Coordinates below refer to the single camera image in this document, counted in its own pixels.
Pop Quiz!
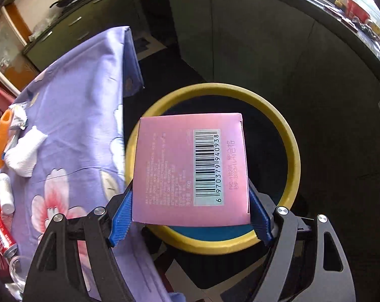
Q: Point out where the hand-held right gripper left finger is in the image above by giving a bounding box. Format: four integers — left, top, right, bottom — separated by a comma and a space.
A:
22, 179, 137, 302

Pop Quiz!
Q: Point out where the small white bottle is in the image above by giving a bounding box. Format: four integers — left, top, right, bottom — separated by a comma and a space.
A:
0, 172, 16, 214

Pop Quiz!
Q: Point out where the olive kitchen cabinet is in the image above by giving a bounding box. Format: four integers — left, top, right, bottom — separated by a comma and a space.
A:
23, 0, 178, 73

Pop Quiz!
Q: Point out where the dark kitchen cabinet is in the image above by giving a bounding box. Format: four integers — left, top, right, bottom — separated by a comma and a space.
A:
165, 0, 380, 302

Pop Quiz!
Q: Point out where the yellow-rimmed round bin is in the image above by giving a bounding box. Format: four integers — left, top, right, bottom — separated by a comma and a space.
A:
124, 83, 301, 256

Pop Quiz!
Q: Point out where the red bowl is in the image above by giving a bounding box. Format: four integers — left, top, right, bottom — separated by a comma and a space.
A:
347, 0, 370, 19

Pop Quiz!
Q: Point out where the small crumpled silver wrapper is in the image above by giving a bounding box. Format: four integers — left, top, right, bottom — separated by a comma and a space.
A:
10, 102, 29, 130

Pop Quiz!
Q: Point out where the white tissue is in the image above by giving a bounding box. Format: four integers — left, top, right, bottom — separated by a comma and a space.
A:
4, 125, 49, 178

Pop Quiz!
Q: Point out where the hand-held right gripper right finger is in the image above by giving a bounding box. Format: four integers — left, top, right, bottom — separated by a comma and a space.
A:
247, 179, 357, 302

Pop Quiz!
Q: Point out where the pink cardboard box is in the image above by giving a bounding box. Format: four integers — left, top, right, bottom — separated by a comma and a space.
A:
131, 112, 251, 226

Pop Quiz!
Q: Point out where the dark patterned floor mat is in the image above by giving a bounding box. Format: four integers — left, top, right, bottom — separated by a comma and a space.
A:
134, 36, 165, 60

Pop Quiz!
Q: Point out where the purple floral tablecloth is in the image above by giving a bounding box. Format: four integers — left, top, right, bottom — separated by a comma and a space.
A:
0, 25, 184, 302

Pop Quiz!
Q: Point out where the orange foam net sleeve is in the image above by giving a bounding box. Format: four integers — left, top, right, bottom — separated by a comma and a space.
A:
0, 108, 13, 169

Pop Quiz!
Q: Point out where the clear glass cup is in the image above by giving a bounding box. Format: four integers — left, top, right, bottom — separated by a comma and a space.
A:
8, 256, 31, 293

